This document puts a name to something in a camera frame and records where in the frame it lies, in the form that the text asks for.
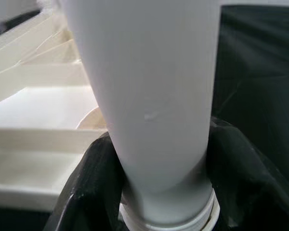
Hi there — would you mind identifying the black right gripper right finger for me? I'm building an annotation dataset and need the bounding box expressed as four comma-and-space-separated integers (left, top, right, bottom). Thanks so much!
206, 115, 289, 231

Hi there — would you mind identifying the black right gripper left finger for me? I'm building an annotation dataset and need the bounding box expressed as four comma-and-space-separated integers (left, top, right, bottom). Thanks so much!
44, 131, 126, 231

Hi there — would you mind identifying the white plastic table top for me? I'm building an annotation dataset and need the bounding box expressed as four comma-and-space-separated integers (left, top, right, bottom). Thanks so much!
0, 14, 109, 212

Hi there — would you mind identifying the white plastic table leg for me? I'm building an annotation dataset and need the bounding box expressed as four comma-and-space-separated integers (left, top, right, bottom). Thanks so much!
62, 0, 221, 231

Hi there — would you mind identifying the black tablecloth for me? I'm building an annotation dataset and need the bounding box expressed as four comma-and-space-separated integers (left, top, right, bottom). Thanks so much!
0, 4, 289, 231

